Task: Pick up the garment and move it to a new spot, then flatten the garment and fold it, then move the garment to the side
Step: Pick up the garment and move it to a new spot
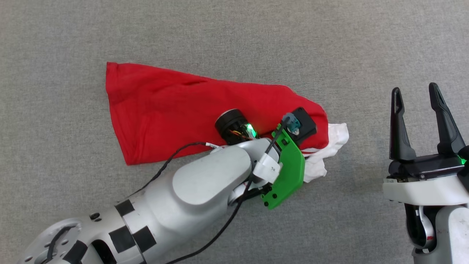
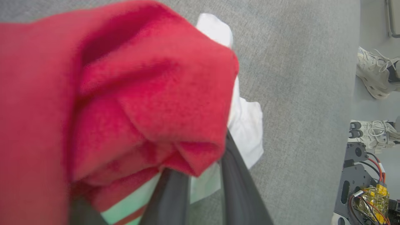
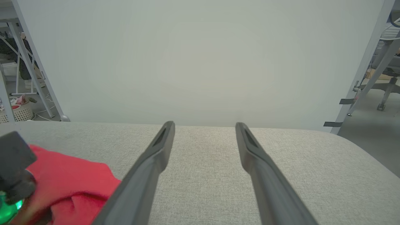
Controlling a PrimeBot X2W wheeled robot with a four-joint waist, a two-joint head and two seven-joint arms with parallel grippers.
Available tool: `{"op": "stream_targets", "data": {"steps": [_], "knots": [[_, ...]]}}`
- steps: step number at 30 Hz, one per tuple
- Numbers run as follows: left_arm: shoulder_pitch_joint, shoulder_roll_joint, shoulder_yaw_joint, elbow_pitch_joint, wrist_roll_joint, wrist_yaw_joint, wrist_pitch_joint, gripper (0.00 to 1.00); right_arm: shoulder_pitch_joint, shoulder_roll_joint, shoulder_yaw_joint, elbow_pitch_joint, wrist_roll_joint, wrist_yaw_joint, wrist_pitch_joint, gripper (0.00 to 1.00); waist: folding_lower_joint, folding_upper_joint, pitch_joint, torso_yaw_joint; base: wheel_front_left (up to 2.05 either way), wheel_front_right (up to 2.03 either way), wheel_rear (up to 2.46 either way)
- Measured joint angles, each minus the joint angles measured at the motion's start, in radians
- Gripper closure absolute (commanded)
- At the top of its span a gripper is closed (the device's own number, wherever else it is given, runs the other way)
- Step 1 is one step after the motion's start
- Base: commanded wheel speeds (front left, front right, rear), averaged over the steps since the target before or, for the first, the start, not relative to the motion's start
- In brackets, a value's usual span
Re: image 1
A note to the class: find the red Bulls 23 basketball jersey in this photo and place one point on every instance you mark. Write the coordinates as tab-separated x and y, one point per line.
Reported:
165	106

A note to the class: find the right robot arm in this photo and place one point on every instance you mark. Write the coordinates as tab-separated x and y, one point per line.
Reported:
452	234

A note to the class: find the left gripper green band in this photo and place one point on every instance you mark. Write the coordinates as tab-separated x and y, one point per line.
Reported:
291	168

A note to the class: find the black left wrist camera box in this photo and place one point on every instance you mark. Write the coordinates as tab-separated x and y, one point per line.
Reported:
306	124

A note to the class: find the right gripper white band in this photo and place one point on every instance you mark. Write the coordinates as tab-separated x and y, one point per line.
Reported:
428	187

